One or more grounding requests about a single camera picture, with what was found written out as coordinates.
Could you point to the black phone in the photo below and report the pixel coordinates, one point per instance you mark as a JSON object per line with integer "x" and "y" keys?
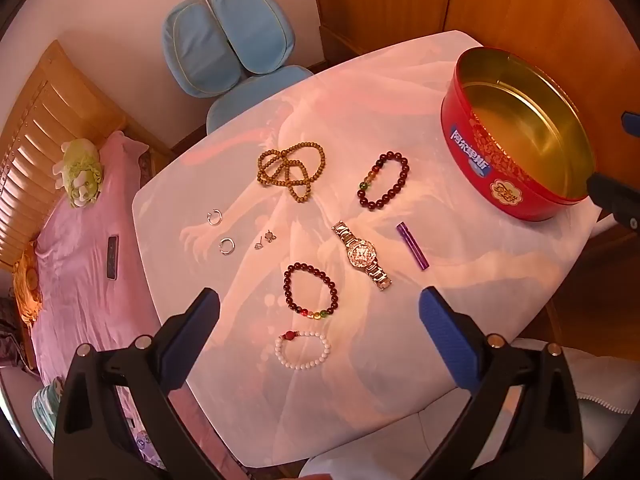
{"x": 112, "y": 257}

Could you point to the round red cookie tin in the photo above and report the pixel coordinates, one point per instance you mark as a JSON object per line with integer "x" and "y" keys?
{"x": 530, "y": 125}

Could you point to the green plush toy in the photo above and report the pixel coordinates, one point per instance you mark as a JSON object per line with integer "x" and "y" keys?
{"x": 80, "y": 175}

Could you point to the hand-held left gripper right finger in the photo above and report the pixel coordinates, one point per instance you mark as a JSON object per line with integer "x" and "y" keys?
{"x": 442, "y": 330}

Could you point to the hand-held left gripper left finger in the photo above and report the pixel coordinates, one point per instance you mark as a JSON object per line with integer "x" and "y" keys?
{"x": 192, "y": 330}

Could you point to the purple metal tube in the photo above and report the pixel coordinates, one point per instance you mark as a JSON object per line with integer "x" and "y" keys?
{"x": 412, "y": 247}

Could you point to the silver rhinestone wristwatch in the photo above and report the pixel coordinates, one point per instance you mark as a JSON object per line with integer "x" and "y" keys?
{"x": 361, "y": 252}

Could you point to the teal striped cloth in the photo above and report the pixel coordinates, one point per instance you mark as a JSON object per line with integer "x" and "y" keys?
{"x": 45, "y": 405}

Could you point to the white zippered cover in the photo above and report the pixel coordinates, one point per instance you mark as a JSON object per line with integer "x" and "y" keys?
{"x": 595, "y": 410}

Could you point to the light blue desk chair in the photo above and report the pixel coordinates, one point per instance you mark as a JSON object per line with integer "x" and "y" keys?
{"x": 215, "y": 50}

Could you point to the pink bed blanket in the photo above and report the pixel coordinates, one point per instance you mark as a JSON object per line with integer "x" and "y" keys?
{"x": 75, "y": 270}

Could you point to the orange plush pillow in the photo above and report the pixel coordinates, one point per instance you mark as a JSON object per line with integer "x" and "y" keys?
{"x": 27, "y": 285}

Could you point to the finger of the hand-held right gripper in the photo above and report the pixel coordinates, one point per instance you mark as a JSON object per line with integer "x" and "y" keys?
{"x": 615, "y": 195}
{"x": 631, "y": 124}

